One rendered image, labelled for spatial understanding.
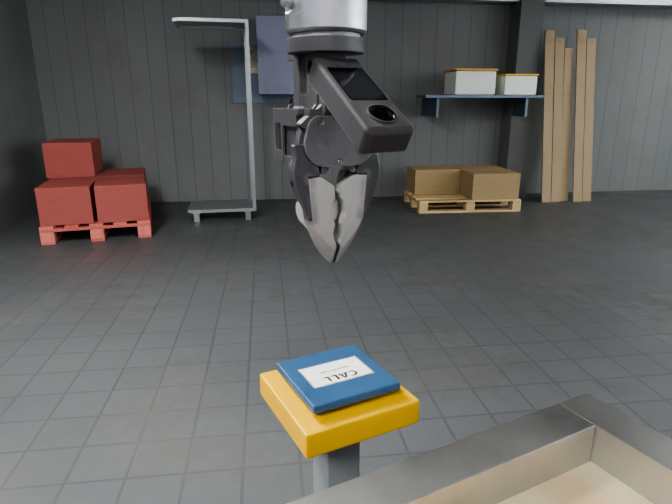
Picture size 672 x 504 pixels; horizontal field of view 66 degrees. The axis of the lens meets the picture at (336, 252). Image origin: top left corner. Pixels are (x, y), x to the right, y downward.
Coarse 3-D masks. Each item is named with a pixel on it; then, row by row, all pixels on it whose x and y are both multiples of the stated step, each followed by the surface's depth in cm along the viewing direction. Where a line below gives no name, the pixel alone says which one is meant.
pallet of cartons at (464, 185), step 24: (408, 168) 656; (432, 168) 638; (456, 168) 638; (480, 168) 638; (504, 168) 638; (408, 192) 649; (432, 192) 635; (456, 192) 640; (480, 192) 598; (504, 192) 601
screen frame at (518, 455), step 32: (544, 416) 44; (576, 416) 44; (608, 416) 44; (448, 448) 40; (480, 448) 40; (512, 448) 40; (544, 448) 41; (576, 448) 43; (608, 448) 42; (640, 448) 40; (352, 480) 37; (384, 480) 37; (416, 480) 37; (448, 480) 37; (480, 480) 38; (512, 480) 40; (544, 480) 42; (640, 480) 40
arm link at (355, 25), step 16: (288, 0) 45; (304, 0) 44; (320, 0) 44; (336, 0) 44; (352, 0) 45; (288, 16) 46; (304, 16) 45; (320, 16) 44; (336, 16) 44; (352, 16) 45; (288, 32) 47; (304, 32) 46; (320, 32) 45; (336, 32) 45; (352, 32) 46
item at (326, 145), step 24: (288, 48) 48; (312, 48) 45; (336, 48) 45; (360, 48) 47; (312, 96) 48; (288, 120) 50; (312, 120) 46; (288, 144) 52; (312, 144) 47; (336, 144) 48
